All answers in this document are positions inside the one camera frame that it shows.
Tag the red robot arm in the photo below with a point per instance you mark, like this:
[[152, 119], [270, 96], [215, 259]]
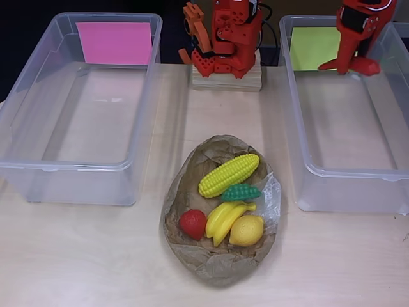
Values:
[[243, 35]]

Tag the yellow toy lemon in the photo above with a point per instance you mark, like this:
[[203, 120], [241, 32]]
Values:
[[246, 231]]

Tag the wooden base block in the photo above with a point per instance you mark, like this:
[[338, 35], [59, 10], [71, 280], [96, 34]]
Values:
[[223, 84]]

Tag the red toy chili pepper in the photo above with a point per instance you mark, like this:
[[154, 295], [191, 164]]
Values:
[[367, 67]]

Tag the yellow toy corn cob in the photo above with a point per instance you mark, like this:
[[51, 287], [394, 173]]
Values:
[[228, 176]]

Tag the crumpled brown paper bag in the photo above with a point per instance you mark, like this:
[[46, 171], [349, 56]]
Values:
[[223, 265]]

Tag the red tomato toy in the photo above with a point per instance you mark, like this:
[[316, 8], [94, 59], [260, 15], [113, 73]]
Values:
[[193, 224]]

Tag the clear plastic bin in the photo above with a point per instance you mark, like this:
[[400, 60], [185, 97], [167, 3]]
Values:
[[351, 192], [80, 188]]

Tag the pink paper note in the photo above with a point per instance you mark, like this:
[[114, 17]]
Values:
[[115, 43]]

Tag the yellow toy banana bunch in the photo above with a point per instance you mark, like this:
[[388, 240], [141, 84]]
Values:
[[220, 224]]

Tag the yellow paper note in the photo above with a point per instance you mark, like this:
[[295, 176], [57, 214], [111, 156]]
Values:
[[313, 48]]

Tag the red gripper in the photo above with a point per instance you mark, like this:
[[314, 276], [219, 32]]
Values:
[[351, 41]]

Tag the green knobbly toy vegetable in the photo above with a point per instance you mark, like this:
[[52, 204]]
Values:
[[241, 192]]

